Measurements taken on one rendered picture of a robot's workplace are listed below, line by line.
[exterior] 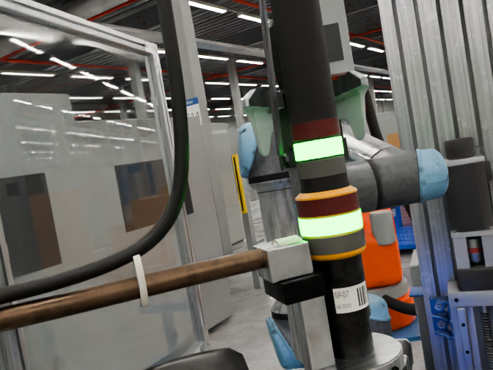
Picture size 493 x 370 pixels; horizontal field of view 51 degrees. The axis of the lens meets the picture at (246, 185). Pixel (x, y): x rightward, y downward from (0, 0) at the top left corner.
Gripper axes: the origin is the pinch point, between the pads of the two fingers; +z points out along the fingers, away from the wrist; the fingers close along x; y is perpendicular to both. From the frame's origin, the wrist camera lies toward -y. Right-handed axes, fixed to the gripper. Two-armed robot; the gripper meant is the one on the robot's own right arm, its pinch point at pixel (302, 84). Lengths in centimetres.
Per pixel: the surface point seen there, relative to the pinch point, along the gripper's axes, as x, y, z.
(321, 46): -1.5, -1.1, 9.0
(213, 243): 108, 82, -453
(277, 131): 2.3, 3.9, 8.0
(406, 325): -55, 161, -378
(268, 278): 4.4, 13.3, 11.0
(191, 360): 14.7, 23.6, -3.2
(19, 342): 61, 33, -47
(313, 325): 2.0, 16.9, 10.6
